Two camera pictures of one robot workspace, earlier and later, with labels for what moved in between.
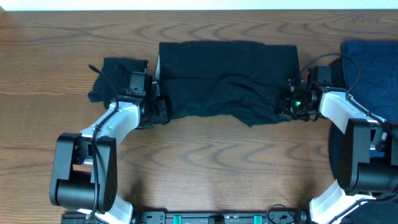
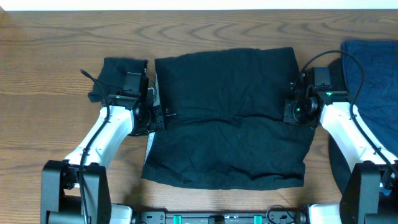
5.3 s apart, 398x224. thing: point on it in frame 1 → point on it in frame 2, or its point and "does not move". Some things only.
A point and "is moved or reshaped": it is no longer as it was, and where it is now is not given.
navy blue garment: (376, 90) does not move
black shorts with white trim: (249, 81) is moved or reshaped
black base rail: (268, 217) does not move
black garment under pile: (337, 79) does not move
